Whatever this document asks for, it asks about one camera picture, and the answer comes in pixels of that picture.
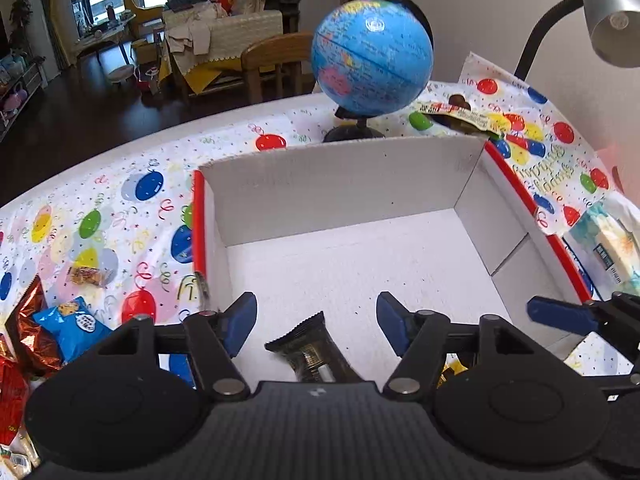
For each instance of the yellow snack packet by globe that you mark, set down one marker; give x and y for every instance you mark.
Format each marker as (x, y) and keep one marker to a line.
(459, 117)

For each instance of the wooden dining chair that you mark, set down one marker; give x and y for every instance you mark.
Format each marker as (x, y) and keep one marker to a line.
(285, 53)

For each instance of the tissue pack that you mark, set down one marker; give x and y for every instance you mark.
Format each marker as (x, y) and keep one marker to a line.
(606, 243)

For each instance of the small round stool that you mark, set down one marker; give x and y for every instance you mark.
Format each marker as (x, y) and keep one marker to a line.
(121, 74)

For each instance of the blue cookie packet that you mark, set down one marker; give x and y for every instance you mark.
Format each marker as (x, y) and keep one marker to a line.
(74, 328)

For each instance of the red yellow chip bag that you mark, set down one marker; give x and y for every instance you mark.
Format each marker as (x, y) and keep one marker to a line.
(14, 392)

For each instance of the brown foil snack bag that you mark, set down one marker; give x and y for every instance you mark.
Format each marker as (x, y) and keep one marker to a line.
(35, 349)

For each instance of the black snack packet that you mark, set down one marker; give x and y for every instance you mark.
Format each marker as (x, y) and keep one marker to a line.
(312, 353)

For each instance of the sofa with cream cover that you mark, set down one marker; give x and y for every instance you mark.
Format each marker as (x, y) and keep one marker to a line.
(204, 39)

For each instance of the yellow candy wrapper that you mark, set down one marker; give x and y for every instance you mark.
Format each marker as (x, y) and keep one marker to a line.
(452, 367)

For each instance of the blue desk globe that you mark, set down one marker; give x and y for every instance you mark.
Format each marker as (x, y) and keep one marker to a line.
(371, 58)

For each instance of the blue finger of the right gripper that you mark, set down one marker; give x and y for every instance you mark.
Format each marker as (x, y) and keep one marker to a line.
(562, 315)

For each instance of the tv cabinet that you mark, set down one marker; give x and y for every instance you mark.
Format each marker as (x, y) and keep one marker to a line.
(21, 79)

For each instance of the grey desk lamp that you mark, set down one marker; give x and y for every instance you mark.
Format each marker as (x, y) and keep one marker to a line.
(613, 29)

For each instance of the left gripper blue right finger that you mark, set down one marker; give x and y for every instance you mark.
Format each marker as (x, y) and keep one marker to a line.
(401, 326)

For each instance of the red cardboard box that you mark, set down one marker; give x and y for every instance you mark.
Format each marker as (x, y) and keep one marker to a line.
(325, 228)

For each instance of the small orange snack packet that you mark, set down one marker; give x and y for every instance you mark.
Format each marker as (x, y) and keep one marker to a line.
(86, 275)

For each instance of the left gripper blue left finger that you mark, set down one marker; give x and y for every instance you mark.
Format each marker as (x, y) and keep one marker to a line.
(228, 330)

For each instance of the coffee table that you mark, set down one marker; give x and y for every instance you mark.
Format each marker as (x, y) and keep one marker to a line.
(113, 36)

